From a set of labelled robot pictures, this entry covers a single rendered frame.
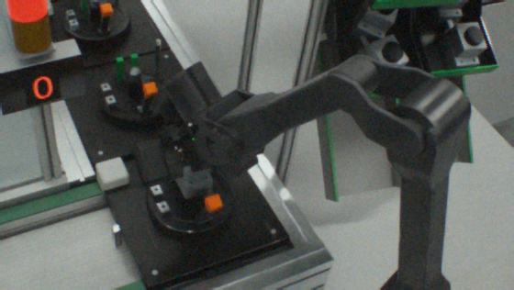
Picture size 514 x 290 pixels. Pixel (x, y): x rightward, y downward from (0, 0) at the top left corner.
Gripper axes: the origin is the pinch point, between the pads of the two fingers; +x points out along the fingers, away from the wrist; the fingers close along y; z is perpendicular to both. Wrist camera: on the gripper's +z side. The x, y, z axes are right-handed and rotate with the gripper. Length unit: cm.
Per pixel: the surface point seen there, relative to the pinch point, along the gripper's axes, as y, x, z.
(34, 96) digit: 20.3, -3.4, 13.2
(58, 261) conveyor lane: 22.3, 13.1, -10.2
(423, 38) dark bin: -38.3, -12.0, 7.0
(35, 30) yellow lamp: 18.8, -11.7, 19.9
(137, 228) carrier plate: 9.5, 7.5, -8.6
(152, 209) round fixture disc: 6.4, 6.5, -6.5
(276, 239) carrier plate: -9.8, 1.2, -16.6
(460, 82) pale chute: -48.9, -5.1, -1.1
